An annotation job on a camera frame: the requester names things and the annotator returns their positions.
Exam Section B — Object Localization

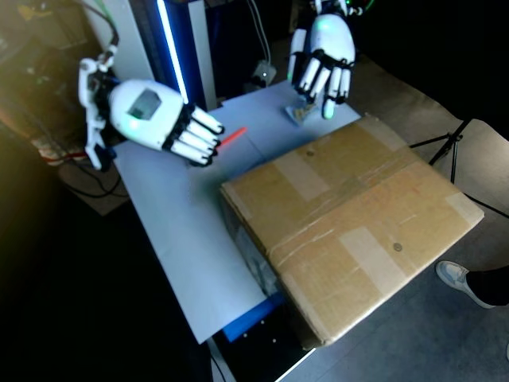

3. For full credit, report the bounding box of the small clear plastic packet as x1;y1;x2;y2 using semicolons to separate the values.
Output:
284;101;319;127

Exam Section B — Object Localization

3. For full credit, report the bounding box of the orange transparent tape measure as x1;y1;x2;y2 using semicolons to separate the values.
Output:
220;127;250;147

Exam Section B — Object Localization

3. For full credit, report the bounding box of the white power socket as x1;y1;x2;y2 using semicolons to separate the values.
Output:
243;59;278;95

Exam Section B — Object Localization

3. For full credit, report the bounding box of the black tripod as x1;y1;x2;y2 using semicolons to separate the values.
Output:
409;119;509;219

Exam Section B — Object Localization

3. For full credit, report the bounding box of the large brown cardboard box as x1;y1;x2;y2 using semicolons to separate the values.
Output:
219;113;486;351

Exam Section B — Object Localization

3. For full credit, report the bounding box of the white column with blue light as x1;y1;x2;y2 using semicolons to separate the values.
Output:
81;0;219;115

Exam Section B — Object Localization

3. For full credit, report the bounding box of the large white paper sheet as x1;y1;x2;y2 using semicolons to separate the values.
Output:
113;107;268;345

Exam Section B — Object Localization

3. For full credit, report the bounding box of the person's white shoe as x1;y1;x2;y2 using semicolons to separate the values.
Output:
435;260;496;310

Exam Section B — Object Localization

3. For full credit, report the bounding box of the blue foam block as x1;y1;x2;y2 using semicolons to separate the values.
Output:
221;294;286;343

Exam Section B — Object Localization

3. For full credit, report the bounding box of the person's leg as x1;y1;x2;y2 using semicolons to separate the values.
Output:
464;269;509;307

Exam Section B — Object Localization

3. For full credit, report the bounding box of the white cable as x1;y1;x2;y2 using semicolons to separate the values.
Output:
246;0;274;67

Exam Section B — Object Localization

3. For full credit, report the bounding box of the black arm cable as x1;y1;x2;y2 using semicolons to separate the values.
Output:
79;0;121;49

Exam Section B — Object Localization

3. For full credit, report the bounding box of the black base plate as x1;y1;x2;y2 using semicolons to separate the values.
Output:
208;304;317;382

